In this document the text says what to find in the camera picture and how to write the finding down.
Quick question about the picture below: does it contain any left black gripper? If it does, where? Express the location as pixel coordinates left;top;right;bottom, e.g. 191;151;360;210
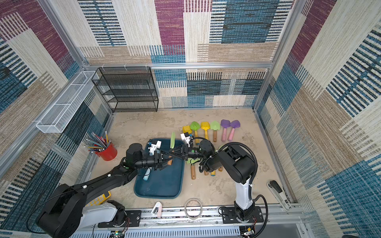
134;151;175;172

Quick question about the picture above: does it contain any yellow shovel wooden handle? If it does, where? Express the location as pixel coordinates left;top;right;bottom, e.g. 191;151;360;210
183;126;192;134

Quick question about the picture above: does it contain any purple shovel long pink handle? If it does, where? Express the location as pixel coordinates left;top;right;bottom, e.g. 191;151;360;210
220;120;231;142

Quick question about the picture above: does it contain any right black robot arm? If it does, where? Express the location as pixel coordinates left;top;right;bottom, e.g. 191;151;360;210
168;139;258;222

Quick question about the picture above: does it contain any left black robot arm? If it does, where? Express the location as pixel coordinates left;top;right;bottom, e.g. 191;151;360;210
35;143;171;238

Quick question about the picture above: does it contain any teal plastic storage box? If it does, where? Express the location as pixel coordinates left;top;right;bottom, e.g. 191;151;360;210
133;158;185;199

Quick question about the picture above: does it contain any red pencil cup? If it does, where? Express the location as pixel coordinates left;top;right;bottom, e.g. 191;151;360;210
95;142;118;161

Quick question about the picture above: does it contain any pink white small device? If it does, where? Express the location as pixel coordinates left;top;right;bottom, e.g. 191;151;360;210
151;201;163;218

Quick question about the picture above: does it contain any white black stapler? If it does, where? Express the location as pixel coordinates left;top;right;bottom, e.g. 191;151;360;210
267;180;292;211

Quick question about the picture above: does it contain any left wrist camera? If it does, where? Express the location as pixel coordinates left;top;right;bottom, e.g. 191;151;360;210
147;140;162;156

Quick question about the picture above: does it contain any white cable coil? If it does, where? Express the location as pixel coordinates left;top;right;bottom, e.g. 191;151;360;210
184;198;203;221

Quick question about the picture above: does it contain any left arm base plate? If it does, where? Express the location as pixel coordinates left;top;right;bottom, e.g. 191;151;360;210
97;210;142;228

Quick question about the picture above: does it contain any black wire shelf rack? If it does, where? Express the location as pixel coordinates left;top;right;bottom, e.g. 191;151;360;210
92;66;159;113

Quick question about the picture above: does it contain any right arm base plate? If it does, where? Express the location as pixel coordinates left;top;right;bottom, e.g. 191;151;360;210
218;206;265;224

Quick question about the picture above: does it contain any white wire mesh basket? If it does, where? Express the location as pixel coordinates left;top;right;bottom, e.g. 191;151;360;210
36;71;95;133

